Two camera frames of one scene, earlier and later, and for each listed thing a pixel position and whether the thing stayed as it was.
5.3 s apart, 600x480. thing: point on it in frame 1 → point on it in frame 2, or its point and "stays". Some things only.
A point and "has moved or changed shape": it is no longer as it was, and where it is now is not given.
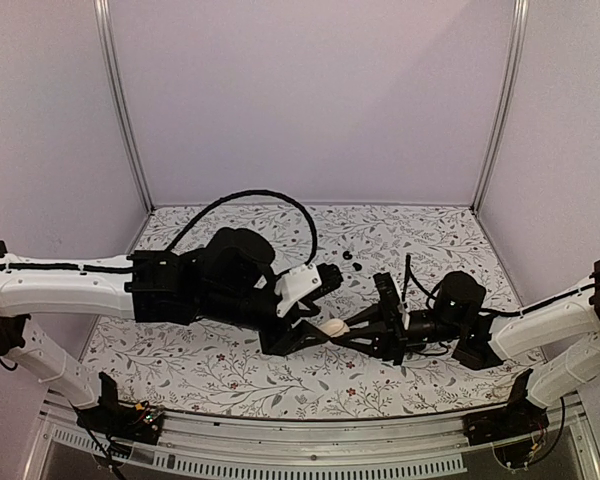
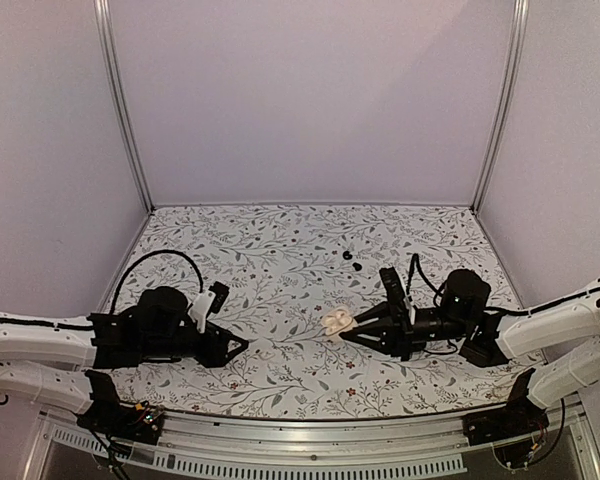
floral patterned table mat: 187,368 stays
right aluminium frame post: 509,106 stays
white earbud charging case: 335,327 has moved or changed shape
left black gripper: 287,338 → 213,355
